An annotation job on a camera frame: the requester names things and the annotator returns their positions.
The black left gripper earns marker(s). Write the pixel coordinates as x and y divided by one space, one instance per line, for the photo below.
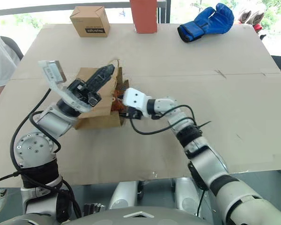
80 90

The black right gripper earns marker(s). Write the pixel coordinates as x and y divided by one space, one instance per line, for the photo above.
133 114

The orange brown plush toy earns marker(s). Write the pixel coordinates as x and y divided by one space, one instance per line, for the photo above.
118 105

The brown paper bag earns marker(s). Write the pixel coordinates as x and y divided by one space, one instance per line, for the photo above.
93 122

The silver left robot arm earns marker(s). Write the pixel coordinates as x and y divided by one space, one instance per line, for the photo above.
49 119

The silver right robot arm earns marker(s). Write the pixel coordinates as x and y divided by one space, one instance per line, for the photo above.
208 154

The brown cardboard table cover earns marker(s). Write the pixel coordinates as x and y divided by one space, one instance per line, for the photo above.
178 93

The brown cardboard box black label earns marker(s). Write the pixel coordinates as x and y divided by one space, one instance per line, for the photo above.
89 21

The tall red box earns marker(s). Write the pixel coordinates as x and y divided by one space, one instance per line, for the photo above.
144 16

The white railing bar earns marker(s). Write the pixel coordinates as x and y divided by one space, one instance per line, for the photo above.
49 8

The silver rounded shell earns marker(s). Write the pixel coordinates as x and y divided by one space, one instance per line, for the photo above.
187 197
124 194

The person in white shirt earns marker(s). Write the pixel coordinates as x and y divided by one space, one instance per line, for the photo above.
0 61

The black ribbed part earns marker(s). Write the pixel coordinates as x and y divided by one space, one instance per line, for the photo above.
94 209

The blue boxing glove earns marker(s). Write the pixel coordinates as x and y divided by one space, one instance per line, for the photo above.
206 23

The silver robot torso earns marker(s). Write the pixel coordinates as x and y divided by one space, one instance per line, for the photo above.
140 218

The grey brown padded glove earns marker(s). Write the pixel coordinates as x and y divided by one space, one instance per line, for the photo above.
250 17

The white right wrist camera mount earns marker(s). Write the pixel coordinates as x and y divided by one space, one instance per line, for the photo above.
135 100

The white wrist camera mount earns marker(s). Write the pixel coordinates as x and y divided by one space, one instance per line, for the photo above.
52 72
135 100

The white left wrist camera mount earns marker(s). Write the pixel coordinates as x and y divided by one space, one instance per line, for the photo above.
52 72

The black window frame post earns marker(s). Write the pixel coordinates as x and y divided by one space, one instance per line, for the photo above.
164 10

